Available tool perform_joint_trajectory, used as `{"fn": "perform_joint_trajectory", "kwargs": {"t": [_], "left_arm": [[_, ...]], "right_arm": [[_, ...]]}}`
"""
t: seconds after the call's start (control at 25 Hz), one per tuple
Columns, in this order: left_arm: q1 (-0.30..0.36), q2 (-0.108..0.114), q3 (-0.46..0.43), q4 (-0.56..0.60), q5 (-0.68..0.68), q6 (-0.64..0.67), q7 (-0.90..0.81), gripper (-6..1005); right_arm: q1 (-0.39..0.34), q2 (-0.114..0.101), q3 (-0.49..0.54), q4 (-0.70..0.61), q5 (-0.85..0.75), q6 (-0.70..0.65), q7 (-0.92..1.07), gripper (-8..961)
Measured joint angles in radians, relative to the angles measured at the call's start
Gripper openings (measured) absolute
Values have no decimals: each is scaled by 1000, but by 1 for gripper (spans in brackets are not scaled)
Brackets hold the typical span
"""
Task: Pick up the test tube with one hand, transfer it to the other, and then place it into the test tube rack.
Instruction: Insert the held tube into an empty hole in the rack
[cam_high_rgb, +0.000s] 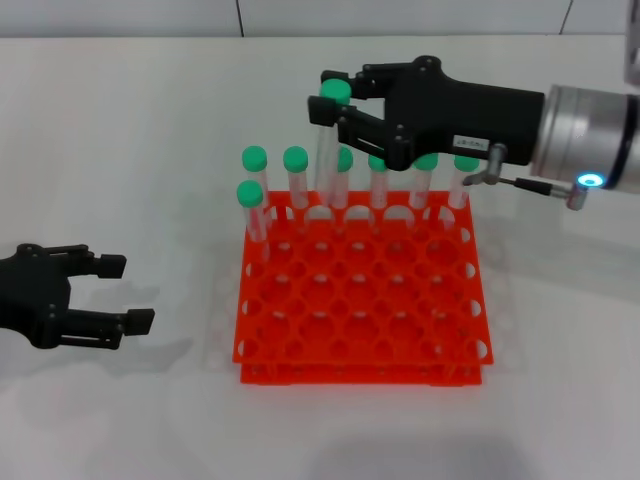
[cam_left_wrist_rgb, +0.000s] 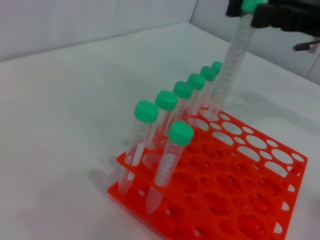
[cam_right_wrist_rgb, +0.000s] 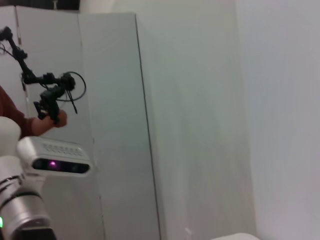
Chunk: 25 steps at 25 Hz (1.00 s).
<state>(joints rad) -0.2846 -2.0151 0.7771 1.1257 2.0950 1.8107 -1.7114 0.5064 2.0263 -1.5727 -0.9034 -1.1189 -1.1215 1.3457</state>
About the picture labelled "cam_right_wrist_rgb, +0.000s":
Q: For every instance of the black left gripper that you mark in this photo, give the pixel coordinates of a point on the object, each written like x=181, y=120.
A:
x=35, y=232

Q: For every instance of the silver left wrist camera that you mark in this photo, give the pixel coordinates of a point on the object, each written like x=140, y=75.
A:
x=55, y=156

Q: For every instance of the black articulated teleoperation device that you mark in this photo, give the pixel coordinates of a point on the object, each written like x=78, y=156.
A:
x=51, y=96

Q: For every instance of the person in dark red shirt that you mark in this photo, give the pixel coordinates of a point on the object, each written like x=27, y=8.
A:
x=10, y=107

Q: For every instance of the bare person hand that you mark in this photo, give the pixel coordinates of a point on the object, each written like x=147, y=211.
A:
x=41, y=126

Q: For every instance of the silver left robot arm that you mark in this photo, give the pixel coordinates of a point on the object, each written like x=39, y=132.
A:
x=20, y=205

